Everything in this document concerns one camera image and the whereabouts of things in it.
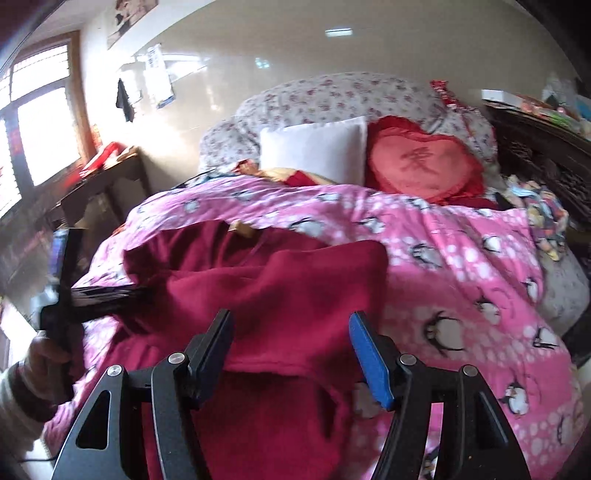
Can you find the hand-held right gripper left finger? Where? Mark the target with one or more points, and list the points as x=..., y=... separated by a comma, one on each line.
x=216, y=351

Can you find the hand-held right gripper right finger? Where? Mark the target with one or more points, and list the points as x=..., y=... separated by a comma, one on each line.
x=369, y=364

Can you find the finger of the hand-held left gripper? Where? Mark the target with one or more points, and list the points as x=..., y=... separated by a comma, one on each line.
x=108, y=300

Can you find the dark red garment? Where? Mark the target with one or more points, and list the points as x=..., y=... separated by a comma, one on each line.
x=277, y=300

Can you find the person's left forearm white sleeve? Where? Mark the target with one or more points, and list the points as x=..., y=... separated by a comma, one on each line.
x=16, y=406

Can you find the colourful pile of clothes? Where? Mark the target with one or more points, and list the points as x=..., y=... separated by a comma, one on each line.
x=545, y=217

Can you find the person's left hand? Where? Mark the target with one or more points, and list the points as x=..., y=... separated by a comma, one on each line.
x=44, y=357

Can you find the wooden side desk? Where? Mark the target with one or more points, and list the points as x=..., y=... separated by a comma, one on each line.
x=104, y=180

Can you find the pink penguin print blanket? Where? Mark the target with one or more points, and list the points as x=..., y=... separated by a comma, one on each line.
x=461, y=286

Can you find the red box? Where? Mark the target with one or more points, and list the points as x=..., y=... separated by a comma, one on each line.
x=104, y=159

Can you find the wooden framed window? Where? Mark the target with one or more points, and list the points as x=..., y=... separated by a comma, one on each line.
x=41, y=124

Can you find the yellow and red cloth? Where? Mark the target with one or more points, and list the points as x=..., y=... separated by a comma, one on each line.
x=281, y=174

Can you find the dark hanging cloth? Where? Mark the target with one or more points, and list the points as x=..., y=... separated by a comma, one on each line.
x=124, y=99

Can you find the red heart-shaped pillow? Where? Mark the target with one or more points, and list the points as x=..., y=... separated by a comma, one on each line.
x=422, y=161

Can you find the grey bed sheet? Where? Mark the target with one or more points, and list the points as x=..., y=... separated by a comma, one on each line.
x=568, y=290

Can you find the white pillow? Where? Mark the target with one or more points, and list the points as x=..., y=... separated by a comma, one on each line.
x=314, y=147

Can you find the dark carved wooden cabinet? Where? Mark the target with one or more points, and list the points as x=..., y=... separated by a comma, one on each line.
x=540, y=157

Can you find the floral grey quilt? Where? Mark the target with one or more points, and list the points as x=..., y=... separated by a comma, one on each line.
x=341, y=94

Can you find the red shiny packet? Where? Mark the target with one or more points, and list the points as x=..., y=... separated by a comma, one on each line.
x=445, y=92

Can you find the clutter of boxes on cabinet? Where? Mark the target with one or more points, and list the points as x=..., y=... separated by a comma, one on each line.
x=549, y=104

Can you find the white wall calendar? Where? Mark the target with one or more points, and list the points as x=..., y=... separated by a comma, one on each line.
x=159, y=76

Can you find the wall poster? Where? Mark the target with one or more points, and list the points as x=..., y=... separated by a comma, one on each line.
x=131, y=21

